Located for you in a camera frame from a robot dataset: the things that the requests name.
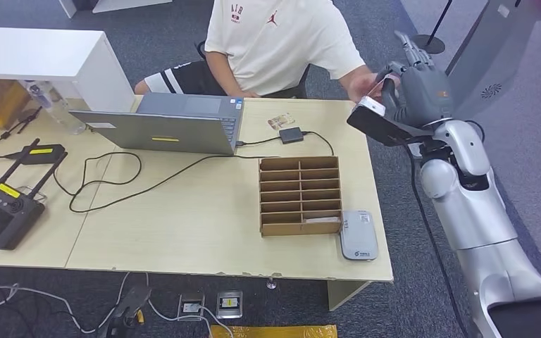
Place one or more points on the small black adapter box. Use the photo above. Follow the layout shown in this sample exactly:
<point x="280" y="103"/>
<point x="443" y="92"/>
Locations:
<point x="291" y="135"/>

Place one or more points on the clear plastic water bottle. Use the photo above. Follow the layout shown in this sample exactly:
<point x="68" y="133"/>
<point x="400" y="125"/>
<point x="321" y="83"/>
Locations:
<point x="58" y="109"/>

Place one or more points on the black chair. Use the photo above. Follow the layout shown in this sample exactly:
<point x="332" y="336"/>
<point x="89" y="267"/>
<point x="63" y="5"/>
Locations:
<point x="301" y="86"/>

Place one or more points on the person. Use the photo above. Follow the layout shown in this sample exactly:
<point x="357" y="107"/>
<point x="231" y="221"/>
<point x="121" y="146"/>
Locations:
<point x="275" y="42"/>

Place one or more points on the white furniture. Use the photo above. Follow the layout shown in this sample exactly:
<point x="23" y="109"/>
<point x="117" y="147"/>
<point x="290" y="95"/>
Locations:
<point x="121" y="4"/>

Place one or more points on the white shelf box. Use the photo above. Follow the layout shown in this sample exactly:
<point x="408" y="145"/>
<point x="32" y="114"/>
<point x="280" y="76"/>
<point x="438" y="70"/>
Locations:
<point x="42" y="51"/>

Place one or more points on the person's left forearm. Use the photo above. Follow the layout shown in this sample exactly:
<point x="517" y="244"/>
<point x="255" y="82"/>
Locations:
<point x="352" y="74"/>

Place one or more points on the black remote controller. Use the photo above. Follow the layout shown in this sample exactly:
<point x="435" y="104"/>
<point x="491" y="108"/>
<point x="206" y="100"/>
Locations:
<point x="0" y="217"/>

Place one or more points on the grey white card reader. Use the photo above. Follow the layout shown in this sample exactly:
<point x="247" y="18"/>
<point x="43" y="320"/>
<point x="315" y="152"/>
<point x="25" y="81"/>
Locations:
<point x="359" y="238"/>

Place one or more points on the grey laptop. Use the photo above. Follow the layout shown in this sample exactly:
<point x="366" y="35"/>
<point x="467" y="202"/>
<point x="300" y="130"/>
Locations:
<point x="158" y="133"/>

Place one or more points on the person's left hand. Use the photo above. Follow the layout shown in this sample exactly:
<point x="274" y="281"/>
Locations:
<point x="361" y="86"/>

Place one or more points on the black stanchion post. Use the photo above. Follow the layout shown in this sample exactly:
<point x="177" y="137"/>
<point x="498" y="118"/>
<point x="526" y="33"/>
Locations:
<point x="429" y="44"/>

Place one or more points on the black white wrist camera box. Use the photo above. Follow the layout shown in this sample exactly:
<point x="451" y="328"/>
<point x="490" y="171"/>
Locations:
<point x="378" y="123"/>

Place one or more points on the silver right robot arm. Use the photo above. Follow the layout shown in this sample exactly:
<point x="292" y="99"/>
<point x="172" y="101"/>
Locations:
<point x="476" y="214"/>

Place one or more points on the black floor device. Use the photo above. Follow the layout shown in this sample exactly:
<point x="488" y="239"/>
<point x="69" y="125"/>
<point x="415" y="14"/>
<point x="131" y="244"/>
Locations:
<point x="128" y="308"/>

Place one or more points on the grey kiosk stand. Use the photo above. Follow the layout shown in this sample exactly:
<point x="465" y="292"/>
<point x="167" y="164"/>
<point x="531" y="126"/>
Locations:
<point x="490" y="60"/>

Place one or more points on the wooden card organizer box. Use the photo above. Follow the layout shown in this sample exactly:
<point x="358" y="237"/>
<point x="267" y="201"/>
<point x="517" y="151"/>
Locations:
<point x="301" y="229"/>

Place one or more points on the metal table foot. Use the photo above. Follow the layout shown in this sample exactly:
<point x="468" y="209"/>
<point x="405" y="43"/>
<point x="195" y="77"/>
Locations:
<point x="271" y="283"/>

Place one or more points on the square floor socket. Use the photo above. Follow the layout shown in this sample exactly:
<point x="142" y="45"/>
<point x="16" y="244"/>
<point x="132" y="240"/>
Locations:
<point x="191" y="307"/>
<point x="229" y="304"/>

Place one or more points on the yellow bag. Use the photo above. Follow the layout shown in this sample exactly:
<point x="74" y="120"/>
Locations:
<point x="275" y="332"/>

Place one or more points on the pale wooden table leg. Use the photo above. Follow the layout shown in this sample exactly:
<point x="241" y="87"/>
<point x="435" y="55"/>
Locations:
<point x="345" y="294"/>

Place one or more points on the person's right forearm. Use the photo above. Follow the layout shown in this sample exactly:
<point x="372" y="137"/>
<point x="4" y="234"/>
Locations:
<point x="221" y="72"/>

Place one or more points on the black power brick yellow label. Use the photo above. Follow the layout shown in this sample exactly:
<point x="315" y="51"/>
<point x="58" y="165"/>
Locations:
<point x="42" y="154"/>

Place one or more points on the white room key card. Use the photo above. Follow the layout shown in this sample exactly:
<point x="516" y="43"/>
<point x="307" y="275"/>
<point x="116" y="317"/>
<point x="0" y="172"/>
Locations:
<point x="322" y="219"/>
<point x="377" y="87"/>

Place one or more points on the person's right hand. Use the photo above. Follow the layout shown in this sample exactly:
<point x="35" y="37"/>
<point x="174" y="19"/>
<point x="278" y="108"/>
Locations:
<point x="247" y="94"/>

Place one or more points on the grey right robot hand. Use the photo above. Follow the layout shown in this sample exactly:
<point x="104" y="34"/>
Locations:
<point x="427" y="95"/>

